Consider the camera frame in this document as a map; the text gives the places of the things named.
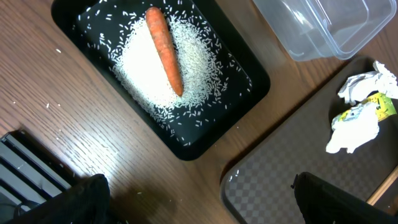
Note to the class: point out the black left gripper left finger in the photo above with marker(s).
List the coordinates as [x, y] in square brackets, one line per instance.
[86, 202]

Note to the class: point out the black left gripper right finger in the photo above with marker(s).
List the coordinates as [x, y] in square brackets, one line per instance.
[321, 202]

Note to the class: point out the wooden chopstick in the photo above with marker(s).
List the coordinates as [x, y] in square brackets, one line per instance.
[391, 178]

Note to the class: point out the white napkin wrapper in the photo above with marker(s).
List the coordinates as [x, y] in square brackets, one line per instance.
[353, 128]

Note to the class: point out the yellow green snack wrapper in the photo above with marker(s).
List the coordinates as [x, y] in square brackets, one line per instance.
[385, 107]

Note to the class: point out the white paper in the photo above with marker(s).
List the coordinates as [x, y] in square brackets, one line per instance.
[359, 87]

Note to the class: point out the orange carrot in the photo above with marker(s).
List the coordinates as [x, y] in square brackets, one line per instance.
[160, 34]

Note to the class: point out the brown serving tray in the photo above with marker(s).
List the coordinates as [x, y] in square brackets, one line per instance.
[258, 188]

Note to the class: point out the black shallow tray bin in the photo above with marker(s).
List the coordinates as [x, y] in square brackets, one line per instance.
[62, 12]

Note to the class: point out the pile of white rice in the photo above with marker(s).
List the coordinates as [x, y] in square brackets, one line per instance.
[214, 83]

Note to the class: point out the clear plastic bin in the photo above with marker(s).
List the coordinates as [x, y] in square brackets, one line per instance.
[312, 29]

